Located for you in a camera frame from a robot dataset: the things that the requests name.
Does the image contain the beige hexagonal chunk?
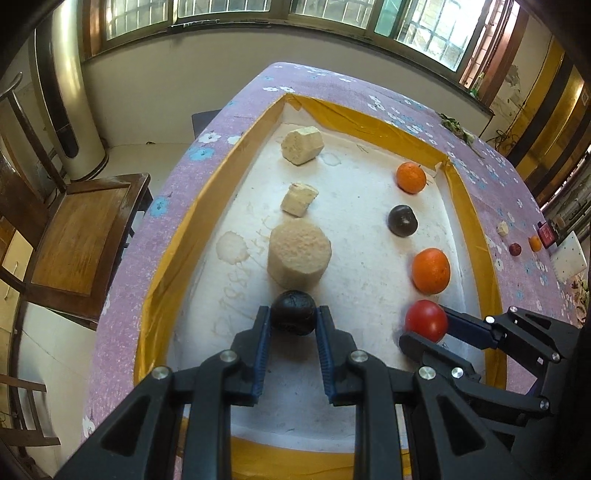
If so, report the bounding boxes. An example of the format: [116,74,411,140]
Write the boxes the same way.
[281,126,324,166]

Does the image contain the small dark round fruit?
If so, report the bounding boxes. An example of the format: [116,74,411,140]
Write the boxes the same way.
[387,204,419,238]

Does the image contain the small beige chunk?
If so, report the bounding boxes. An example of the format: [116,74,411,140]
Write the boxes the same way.
[281,182,319,217]

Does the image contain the large beige cylinder chunk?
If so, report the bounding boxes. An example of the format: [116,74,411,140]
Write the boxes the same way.
[267,220,332,292]

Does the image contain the red tomato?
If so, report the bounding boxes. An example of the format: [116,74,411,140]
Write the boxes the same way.
[405,299,448,343]

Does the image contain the wooden chair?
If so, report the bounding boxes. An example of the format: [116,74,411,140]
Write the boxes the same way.
[0,374,61,480]
[0,74,154,330]

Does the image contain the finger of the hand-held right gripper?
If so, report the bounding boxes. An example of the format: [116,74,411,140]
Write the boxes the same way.
[399,333,550,418]
[436,305,575,363]

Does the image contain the large dark wrinkled passion fruit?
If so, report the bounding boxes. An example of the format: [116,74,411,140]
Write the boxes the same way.
[270,290,318,337]

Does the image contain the red small box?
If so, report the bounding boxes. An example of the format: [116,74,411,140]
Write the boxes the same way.
[538,222,559,250]

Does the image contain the dark stool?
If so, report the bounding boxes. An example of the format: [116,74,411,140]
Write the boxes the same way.
[191,110,222,139]

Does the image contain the white board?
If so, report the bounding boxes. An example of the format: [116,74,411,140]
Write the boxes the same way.
[551,231,588,282]

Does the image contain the red-orange mandarin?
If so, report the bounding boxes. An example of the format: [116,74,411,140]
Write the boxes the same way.
[411,248,451,295]

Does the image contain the yellow panelled door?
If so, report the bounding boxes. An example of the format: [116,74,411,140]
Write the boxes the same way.
[508,37,591,208]

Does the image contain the small orange mandarin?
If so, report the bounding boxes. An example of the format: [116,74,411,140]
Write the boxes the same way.
[396,161,426,195]

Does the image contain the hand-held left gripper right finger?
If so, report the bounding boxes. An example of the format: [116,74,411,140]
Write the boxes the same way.
[315,305,513,480]

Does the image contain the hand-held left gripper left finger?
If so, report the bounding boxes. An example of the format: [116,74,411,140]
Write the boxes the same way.
[53,305,273,480]

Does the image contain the white standing air conditioner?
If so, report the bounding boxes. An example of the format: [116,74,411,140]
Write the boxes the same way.
[34,0,109,181]

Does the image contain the barred window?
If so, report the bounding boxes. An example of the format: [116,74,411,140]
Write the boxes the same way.
[83,0,527,88]

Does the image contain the purple floral tablecloth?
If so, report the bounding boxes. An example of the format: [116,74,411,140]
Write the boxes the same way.
[81,62,583,462]

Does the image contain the dried green leaves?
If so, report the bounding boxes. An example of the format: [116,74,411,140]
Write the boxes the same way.
[438,113,478,148]

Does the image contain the yellow tray with white foam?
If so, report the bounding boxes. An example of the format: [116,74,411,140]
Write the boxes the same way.
[134,90,504,478]

